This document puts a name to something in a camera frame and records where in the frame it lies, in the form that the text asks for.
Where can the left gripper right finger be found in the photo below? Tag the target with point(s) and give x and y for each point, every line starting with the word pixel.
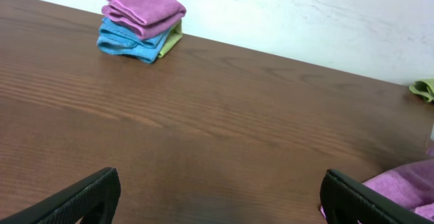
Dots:
pixel 345 201

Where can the folded purple cloth on stack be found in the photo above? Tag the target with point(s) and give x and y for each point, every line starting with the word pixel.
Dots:
pixel 145 18

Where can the folded blue cloth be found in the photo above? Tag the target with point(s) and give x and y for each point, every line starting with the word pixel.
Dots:
pixel 118 40

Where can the purple microfiber cloth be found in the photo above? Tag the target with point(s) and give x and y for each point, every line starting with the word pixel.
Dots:
pixel 409 185

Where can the folded green cloth in stack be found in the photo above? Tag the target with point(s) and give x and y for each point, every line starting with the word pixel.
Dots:
pixel 174 36

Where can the crumpled green cloth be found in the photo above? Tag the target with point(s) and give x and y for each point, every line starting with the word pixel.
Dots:
pixel 423 88

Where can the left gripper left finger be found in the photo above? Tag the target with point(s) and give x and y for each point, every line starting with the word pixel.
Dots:
pixel 93 199

